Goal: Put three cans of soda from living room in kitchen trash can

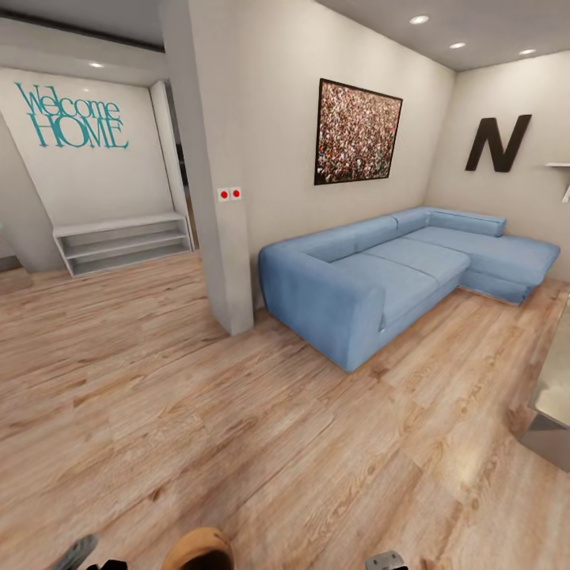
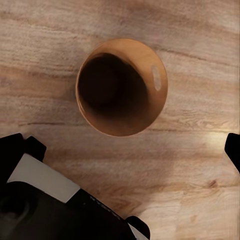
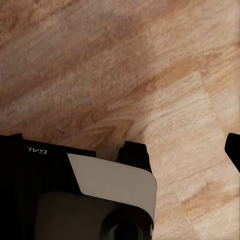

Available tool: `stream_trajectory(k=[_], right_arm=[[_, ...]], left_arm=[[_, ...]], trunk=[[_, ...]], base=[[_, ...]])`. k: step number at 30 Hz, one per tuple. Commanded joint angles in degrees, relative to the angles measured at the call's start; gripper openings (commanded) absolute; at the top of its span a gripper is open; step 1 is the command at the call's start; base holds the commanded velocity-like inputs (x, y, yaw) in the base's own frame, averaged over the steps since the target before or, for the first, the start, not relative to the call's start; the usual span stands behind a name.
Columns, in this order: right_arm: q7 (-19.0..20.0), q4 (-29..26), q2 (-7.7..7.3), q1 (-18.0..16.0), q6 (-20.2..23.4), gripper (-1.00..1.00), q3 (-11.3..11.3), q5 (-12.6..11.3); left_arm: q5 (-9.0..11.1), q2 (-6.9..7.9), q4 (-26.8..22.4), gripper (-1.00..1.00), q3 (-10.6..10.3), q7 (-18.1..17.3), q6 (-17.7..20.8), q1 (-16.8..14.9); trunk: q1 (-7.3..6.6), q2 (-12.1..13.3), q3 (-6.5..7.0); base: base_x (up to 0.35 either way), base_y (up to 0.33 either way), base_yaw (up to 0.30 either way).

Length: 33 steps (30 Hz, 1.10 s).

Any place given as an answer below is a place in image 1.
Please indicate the trash can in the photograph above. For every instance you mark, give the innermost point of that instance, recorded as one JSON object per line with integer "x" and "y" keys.
{"x": 204, "y": 548}

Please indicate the picture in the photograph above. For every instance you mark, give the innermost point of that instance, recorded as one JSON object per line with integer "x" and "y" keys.
{"x": 356, "y": 133}

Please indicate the coffee table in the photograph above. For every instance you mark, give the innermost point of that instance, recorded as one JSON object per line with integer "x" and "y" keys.
{"x": 549, "y": 433}

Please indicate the sofa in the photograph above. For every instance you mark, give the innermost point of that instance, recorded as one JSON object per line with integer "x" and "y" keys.
{"x": 351, "y": 290}

